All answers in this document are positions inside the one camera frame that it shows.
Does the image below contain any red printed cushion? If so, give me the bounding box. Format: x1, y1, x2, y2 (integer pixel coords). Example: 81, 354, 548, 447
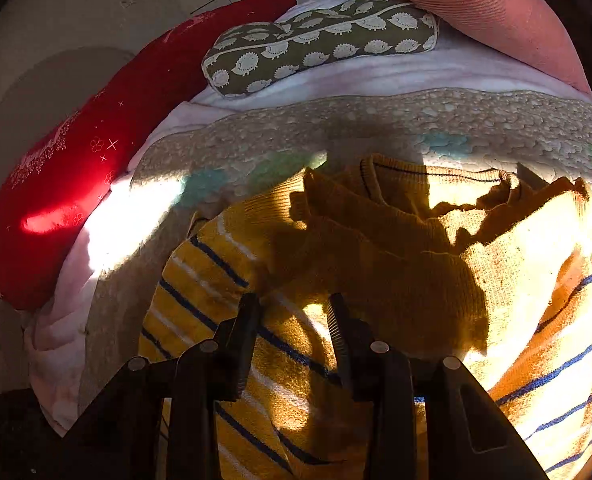
0, 0, 297, 311

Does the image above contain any yellow striped knit sweater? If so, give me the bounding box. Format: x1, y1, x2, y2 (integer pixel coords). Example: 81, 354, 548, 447
138, 154, 592, 480

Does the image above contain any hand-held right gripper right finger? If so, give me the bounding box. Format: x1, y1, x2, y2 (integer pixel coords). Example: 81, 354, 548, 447
327, 293, 549, 480

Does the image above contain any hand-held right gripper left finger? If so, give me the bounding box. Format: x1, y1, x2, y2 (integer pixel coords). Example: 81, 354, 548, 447
61, 292, 263, 480

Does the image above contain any white fleece blanket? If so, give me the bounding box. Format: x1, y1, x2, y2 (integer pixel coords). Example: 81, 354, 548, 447
23, 0, 592, 436

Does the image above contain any grey hedgehog print pillow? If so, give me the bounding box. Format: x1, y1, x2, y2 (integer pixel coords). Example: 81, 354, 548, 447
202, 0, 439, 98

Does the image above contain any beige quilted heart blanket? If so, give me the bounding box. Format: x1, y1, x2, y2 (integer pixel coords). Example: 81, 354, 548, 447
78, 87, 592, 411

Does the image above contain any pink ribbed pillow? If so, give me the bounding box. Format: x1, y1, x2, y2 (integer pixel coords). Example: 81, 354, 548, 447
338, 0, 591, 93

